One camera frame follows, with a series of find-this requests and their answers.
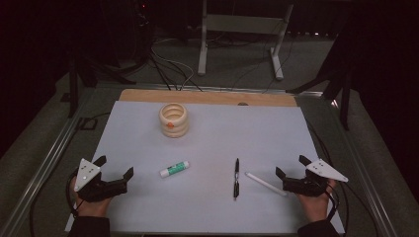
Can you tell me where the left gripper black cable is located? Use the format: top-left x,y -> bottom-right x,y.
64,169 -> 82,220

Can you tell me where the person's left hand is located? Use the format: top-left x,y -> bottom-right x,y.
70,177 -> 113,218

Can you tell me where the black floor cable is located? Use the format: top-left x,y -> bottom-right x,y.
148,53 -> 204,93

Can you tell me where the white green glue stick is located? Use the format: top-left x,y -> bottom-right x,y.
159,160 -> 191,179

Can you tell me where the white pen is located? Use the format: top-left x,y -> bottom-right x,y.
244,171 -> 289,198

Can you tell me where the white table mat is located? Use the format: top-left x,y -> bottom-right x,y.
64,100 -> 346,235

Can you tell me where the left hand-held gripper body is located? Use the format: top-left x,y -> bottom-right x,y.
73,158 -> 128,203

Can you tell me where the cream ribbed pen holder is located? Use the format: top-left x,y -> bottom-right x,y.
158,102 -> 191,138

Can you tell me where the person's right hand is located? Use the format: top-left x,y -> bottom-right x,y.
295,179 -> 337,223

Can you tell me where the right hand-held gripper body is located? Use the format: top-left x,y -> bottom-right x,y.
282,158 -> 350,198

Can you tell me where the black pen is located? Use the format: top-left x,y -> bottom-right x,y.
232,157 -> 241,200

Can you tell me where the black tripod stand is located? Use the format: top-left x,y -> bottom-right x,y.
67,48 -> 136,119
286,33 -> 353,131

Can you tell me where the white floor cable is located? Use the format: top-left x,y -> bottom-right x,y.
150,47 -> 196,91

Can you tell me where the dark equipment tower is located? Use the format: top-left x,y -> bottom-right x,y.
129,0 -> 156,63

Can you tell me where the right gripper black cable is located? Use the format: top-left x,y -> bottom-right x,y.
324,182 -> 350,237

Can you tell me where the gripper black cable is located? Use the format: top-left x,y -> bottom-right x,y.
324,182 -> 350,237
64,169 -> 82,220

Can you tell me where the white metal stand frame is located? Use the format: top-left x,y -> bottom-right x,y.
197,0 -> 294,81

